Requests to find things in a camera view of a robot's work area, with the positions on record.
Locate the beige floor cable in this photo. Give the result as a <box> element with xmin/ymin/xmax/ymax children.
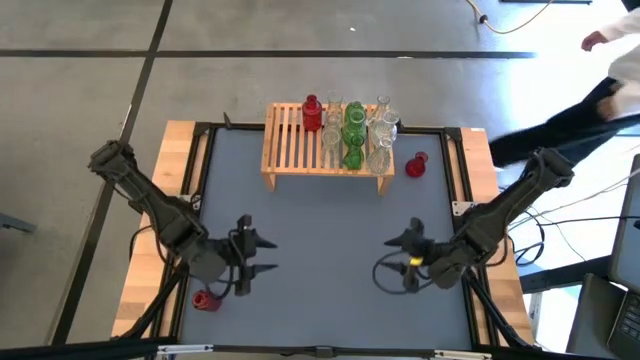
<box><xmin>464</xmin><ymin>0</ymin><xmax>556</xmax><ymax>36</ymax></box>

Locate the black floor cable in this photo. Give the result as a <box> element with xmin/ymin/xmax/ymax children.
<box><xmin>514</xmin><ymin>214</ymin><xmax>640</xmax><ymax>266</ymax></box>

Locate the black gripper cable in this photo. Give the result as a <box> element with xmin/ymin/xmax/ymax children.
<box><xmin>212</xmin><ymin>239</ymin><xmax>246</xmax><ymax>301</ymax></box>
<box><xmin>371</xmin><ymin>249</ymin><xmax>436</xmax><ymax>296</ymax></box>

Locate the wooden slatted shelf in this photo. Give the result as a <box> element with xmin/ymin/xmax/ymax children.
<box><xmin>260</xmin><ymin>102</ymin><xmax>396</xmax><ymax>197</ymax></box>

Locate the smooth clear glass carafe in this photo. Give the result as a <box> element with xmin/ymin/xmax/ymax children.
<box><xmin>322</xmin><ymin>115</ymin><xmax>342</xmax><ymax>146</ymax></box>

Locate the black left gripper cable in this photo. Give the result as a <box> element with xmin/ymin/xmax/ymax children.
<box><xmin>212</xmin><ymin>239</ymin><xmax>246</xmax><ymax>301</ymax></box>

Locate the red cylindrical glass vase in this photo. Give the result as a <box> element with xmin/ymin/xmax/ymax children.
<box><xmin>192</xmin><ymin>288</ymin><xmax>223</xmax><ymax>313</ymax></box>
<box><xmin>301</xmin><ymin>93</ymin><xmax>324</xmax><ymax>133</ymax></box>

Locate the person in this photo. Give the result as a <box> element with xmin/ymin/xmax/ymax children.
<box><xmin>487</xmin><ymin>7</ymin><xmax>640</xmax><ymax>169</ymax></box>

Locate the grey floor bracket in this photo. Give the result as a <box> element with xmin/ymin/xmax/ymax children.
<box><xmin>0</xmin><ymin>212</ymin><xmax>39</xmax><ymax>235</ymax></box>

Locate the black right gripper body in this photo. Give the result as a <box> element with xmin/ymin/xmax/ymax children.
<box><xmin>402</xmin><ymin>217</ymin><xmax>466</xmax><ymax>294</ymax></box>

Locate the black floor stand bar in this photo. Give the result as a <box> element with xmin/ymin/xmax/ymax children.
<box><xmin>518</xmin><ymin>254</ymin><xmax>612</xmax><ymax>295</ymax></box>

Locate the clear cut-glass vase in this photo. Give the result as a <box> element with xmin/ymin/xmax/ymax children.
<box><xmin>325</xmin><ymin>91</ymin><xmax>345</xmax><ymax>119</ymax></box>

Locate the conical green glass vase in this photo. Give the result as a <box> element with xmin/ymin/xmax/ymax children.
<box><xmin>342</xmin><ymin>134</ymin><xmax>366</xmax><ymax>171</ymax></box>

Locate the grey laptop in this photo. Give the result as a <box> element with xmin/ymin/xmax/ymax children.
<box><xmin>607</xmin><ymin>153</ymin><xmax>640</xmax><ymax>360</ymax></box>

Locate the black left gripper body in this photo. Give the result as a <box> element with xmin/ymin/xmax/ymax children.
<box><xmin>199</xmin><ymin>214</ymin><xmax>257</xmax><ymax>296</ymax></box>

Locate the red pear-shaped glass vase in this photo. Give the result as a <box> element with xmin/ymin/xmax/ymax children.
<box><xmin>404</xmin><ymin>151</ymin><xmax>430</xmax><ymax>179</ymax></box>

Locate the wooden table side board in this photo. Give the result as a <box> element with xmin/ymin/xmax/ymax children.
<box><xmin>110</xmin><ymin>119</ymin><xmax>201</xmax><ymax>339</ymax></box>
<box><xmin>459</xmin><ymin>127</ymin><xmax>535</xmax><ymax>346</ymax></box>

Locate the black table frame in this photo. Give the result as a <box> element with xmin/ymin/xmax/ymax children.
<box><xmin>117</xmin><ymin>119</ymin><xmax>536</xmax><ymax>360</ymax></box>

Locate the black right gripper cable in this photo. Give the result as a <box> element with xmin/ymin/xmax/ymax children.
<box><xmin>371</xmin><ymin>249</ymin><xmax>436</xmax><ymax>296</ymax></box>

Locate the silver aluminium bar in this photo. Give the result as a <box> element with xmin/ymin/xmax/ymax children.
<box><xmin>433</xmin><ymin>349</ymin><xmax>492</xmax><ymax>360</ymax></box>
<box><xmin>157</xmin><ymin>343</ymin><xmax>215</xmax><ymax>356</ymax></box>

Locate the round ribbed green glass vase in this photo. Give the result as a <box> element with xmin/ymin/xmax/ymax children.
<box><xmin>342</xmin><ymin>110</ymin><xmax>369</xmax><ymax>146</ymax></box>

